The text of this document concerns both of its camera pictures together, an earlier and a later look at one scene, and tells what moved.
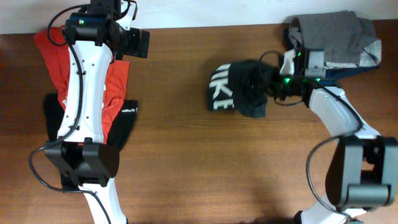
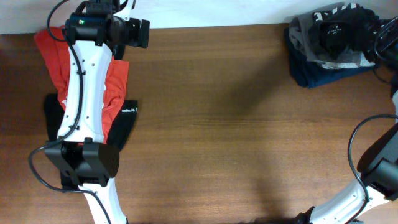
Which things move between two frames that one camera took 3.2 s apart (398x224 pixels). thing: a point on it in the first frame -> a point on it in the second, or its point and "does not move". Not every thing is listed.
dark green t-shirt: (243, 85) -> (349, 27)
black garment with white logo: (117, 135) does not move
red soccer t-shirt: (53, 43) does not move
